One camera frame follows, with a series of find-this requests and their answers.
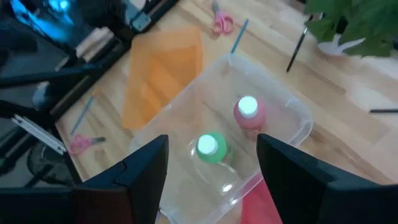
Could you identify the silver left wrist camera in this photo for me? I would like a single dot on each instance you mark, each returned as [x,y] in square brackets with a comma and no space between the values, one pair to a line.
[143,21]

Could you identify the orange dark paint brush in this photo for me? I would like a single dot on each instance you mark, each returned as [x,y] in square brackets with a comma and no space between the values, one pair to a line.
[384,110]

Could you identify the black paint brush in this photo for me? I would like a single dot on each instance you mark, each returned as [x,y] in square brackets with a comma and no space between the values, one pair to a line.
[299,43]

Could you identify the pink paint bottle white cap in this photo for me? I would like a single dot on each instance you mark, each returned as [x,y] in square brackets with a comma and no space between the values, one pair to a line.
[250,119]

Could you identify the orange translucent plastic bin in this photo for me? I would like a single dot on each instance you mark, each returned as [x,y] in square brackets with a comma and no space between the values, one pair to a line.
[161,77]

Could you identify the green potted monstera plant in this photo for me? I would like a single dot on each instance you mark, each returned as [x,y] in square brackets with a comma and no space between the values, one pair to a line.
[367,21]

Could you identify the green paint bottle white cap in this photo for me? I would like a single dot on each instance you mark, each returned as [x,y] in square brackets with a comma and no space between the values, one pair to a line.
[213,149]

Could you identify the pink translucent plastic bin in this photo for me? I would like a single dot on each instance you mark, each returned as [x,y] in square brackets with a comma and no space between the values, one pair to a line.
[258,205]

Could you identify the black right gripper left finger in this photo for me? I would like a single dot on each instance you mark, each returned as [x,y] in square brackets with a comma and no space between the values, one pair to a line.
[133,186]

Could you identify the black aluminium table frame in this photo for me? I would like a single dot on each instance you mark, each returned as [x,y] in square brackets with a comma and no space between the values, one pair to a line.
[90,82]

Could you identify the clear plastic bin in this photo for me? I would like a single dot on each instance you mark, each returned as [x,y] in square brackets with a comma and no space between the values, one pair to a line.
[217,84]

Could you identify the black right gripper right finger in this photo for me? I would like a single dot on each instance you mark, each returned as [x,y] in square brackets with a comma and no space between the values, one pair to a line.
[298,186]

